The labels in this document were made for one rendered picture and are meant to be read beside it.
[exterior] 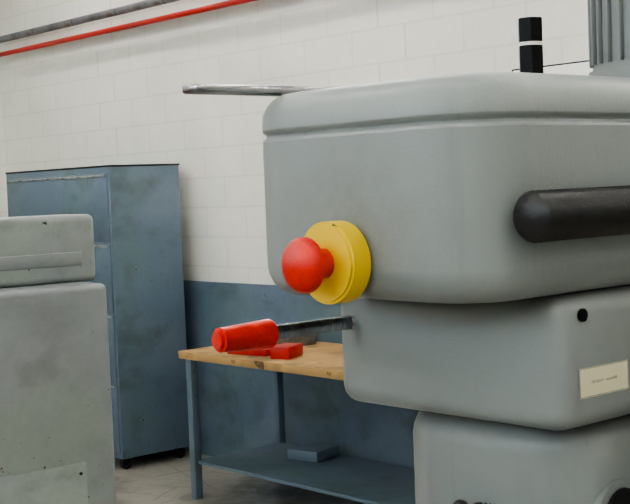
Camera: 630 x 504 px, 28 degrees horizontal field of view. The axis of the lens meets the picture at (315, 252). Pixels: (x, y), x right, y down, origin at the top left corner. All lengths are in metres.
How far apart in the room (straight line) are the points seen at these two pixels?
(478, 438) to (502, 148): 0.27
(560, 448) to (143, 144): 8.20
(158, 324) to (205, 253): 0.58
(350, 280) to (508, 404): 0.16
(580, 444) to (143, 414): 7.52
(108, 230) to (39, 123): 2.32
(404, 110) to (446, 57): 6.00
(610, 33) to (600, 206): 0.39
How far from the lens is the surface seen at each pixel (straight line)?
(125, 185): 8.29
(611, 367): 0.96
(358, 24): 7.37
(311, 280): 0.88
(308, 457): 7.32
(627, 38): 1.21
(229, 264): 8.34
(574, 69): 6.32
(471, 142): 0.85
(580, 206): 0.85
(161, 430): 8.55
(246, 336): 0.98
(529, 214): 0.83
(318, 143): 0.93
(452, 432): 1.04
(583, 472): 1.00
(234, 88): 0.98
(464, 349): 0.97
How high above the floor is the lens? 1.82
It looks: 3 degrees down
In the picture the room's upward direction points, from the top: 2 degrees counter-clockwise
